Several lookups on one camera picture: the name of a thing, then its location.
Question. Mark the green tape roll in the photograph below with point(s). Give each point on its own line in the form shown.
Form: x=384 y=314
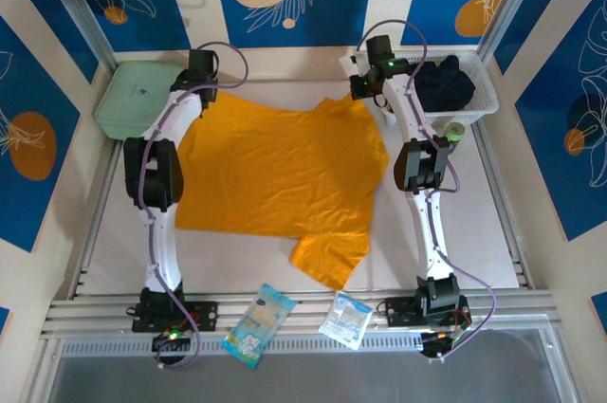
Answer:
x=456 y=133

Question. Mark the white and blue wipes packet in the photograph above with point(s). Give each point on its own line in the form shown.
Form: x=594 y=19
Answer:
x=345 y=321

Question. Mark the mint green zip case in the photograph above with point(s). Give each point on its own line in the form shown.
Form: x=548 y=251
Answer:
x=133 y=95

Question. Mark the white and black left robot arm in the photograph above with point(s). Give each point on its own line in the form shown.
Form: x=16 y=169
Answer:
x=163 y=251

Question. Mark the white plastic mesh basket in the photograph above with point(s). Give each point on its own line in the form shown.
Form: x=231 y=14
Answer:
x=483 y=90

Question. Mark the long aluminium base rail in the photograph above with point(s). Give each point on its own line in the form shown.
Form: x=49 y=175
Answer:
x=310 y=310

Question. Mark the aluminium side rail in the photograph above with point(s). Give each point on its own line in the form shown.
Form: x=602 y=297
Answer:
x=509 y=232
x=92 y=223

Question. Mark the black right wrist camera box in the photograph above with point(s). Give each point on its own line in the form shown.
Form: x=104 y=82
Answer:
x=379 y=47

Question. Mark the blue and yellow wipes packet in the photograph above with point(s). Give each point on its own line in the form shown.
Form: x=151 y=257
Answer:
x=258 y=322

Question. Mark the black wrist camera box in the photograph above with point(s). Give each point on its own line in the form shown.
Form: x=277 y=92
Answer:
x=379 y=47
x=203 y=61

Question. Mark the aluminium frame post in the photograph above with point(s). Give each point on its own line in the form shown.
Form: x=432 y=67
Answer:
x=507 y=5
x=78 y=9

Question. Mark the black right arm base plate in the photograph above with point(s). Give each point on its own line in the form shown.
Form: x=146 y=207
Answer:
x=400 y=313

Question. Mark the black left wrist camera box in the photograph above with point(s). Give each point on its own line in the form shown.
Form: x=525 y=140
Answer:
x=203 y=61

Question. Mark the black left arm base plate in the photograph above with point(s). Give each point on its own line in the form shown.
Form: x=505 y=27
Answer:
x=204 y=315

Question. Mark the yellow t-shirt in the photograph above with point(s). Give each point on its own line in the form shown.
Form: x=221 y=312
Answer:
x=280 y=170

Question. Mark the navy blue t-shirt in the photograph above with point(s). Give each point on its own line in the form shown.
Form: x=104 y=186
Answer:
x=446 y=87

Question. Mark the black controller board with LEDs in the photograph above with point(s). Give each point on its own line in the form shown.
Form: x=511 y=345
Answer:
x=441 y=343
x=171 y=339

